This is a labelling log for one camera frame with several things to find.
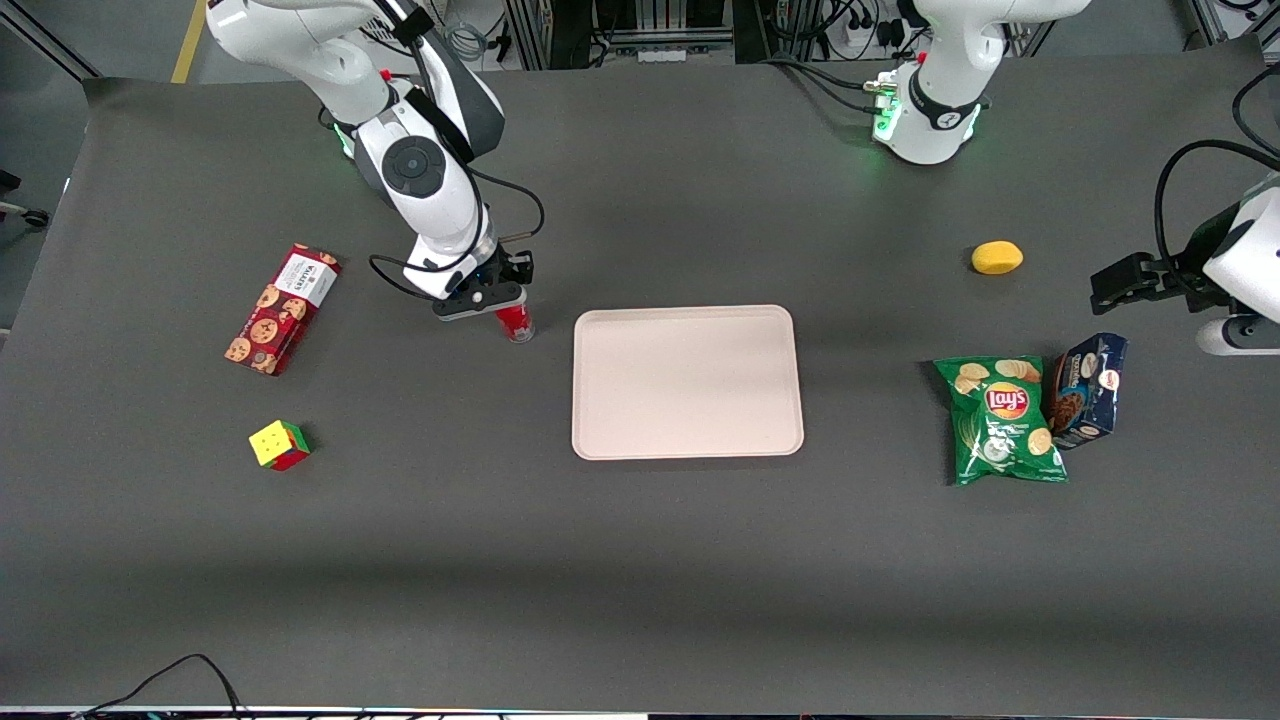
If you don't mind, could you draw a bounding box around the black chair base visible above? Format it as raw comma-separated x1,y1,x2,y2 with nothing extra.
0,170,51,229

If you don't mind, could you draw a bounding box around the dark blue cookie box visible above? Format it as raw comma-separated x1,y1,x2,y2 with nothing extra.
1047,333,1129,450

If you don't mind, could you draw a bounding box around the black base cable bundle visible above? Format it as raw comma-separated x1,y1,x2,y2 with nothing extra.
760,55,891,116

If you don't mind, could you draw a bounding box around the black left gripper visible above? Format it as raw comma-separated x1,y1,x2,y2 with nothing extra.
1090,214,1239,316

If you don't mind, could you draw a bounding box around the grey coiled cable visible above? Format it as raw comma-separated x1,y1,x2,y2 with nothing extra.
445,18,491,63

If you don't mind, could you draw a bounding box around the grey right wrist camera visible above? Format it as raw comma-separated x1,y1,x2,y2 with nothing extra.
432,283,528,322

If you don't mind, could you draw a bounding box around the thin black floor cable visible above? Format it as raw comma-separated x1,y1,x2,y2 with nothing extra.
70,654,251,720

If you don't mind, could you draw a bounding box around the pale pink plastic tray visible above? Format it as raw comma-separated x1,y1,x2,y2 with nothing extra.
571,305,805,461

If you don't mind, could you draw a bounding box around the white power strip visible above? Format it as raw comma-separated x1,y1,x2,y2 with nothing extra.
843,18,906,53

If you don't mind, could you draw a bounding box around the dark grey table mat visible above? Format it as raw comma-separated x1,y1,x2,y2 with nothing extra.
0,35,1280,716

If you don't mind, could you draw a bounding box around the green Lays chips bag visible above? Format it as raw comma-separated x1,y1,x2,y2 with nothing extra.
933,356,1070,487

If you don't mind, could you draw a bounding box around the yellow lemon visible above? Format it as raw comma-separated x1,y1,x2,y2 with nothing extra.
971,241,1024,276

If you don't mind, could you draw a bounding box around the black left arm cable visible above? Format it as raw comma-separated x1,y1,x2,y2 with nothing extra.
1232,62,1280,159
1154,138,1280,276

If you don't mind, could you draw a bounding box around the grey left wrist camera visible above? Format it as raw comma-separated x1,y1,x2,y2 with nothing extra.
1197,314,1280,357

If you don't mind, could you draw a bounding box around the multicoloured puzzle cube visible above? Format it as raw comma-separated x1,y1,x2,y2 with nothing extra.
248,420,312,472

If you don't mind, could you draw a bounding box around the aluminium frame post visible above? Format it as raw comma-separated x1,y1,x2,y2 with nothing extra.
1190,0,1280,46

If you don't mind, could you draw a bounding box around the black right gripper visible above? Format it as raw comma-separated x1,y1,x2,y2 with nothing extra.
462,250,537,308

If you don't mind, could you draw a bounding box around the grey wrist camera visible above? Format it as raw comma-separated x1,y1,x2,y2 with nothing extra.
432,283,528,322
1197,314,1280,357

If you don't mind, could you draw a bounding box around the dark diagonal frame bar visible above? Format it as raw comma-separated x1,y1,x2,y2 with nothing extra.
0,0,101,81

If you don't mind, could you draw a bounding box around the red cookie box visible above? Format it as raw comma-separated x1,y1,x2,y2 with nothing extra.
224,244,343,377

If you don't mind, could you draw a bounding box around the aluminium equipment rack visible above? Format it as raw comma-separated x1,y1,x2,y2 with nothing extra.
505,0,791,71

